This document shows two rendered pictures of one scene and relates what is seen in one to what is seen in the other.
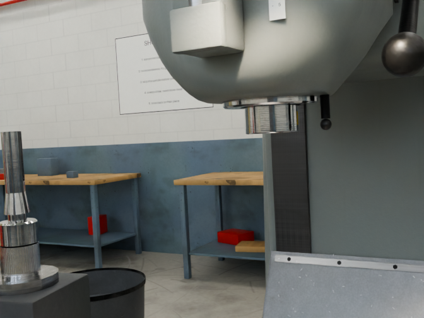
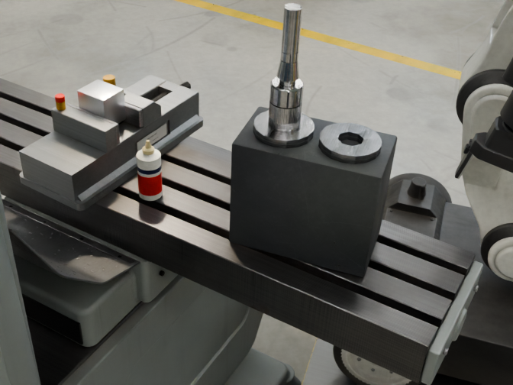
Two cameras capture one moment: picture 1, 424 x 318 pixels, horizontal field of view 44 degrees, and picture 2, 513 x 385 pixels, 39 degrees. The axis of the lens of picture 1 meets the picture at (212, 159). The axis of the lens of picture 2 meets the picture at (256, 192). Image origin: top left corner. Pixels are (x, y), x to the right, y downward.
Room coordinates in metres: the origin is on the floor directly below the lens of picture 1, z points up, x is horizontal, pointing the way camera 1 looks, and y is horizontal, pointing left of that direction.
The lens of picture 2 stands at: (1.55, 0.21, 1.66)
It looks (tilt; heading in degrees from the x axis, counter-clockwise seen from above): 37 degrees down; 180
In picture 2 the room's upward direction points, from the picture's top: 3 degrees clockwise
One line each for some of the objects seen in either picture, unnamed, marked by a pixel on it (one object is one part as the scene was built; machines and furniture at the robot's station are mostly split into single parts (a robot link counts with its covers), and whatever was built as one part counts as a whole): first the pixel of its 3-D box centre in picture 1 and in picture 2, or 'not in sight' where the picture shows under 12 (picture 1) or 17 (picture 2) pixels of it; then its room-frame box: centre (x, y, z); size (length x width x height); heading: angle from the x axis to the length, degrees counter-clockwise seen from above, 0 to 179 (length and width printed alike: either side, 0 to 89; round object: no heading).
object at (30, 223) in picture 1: (17, 224); (287, 85); (0.65, 0.25, 1.18); 0.05 x 0.05 x 0.01
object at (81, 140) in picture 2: not in sight; (115, 125); (0.44, -0.05, 0.97); 0.35 x 0.15 x 0.11; 149
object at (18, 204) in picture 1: (14, 176); (290, 46); (0.65, 0.25, 1.24); 0.03 x 0.03 x 0.11
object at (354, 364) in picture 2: not in sight; (381, 352); (0.53, 0.49, 0.50); 0.20 x 0.05 x 0.20; 74
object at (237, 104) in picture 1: (270, 101); not in sight; (0.47, -0.06, 1.31); 0.09 x 0.09 x 0.01
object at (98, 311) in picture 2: not in sight; (116, 219); (0.47, -0.06, 0.78); 0.50 x 0.35 x 0.12; 151
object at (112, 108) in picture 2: not in sight; (101, 105); (0.47, -0.06, 1.03); 0.06 x 0.05 x 0.06; 59
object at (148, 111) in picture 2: not in sight; (124, 102); (0.42, -0.03, 1.01); 0.12 x 0.06 x 0.04; 59
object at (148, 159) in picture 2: not in sight; (149, 168); (0.57, 0.03, 0.97); 0.04 x 0.04 x 0.11
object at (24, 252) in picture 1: (19, 251); (285, 107); (0.65, 0.25, 1.15); 0.05 x 0.05 x 0.06
